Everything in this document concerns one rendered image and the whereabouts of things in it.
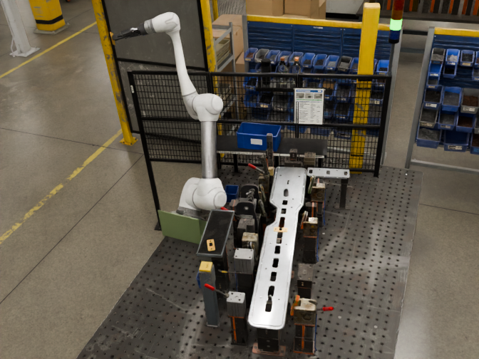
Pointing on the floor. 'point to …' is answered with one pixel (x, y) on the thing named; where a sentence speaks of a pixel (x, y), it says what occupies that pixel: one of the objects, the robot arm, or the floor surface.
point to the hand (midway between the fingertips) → (118, 36)
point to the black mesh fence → (256, 117)
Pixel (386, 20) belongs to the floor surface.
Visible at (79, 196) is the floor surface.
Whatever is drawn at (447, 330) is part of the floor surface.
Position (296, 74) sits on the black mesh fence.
